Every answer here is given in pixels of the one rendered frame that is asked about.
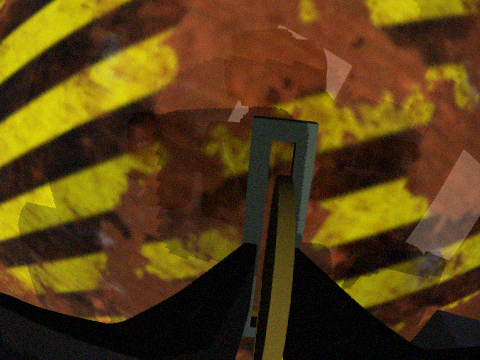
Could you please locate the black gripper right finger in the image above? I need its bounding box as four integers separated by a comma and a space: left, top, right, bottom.
283, 248, 480, 360

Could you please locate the gold coin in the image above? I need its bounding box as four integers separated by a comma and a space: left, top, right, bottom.
252, 175, 296, 360

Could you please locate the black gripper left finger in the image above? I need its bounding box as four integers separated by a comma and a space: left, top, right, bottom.
0, 243, 257, 360

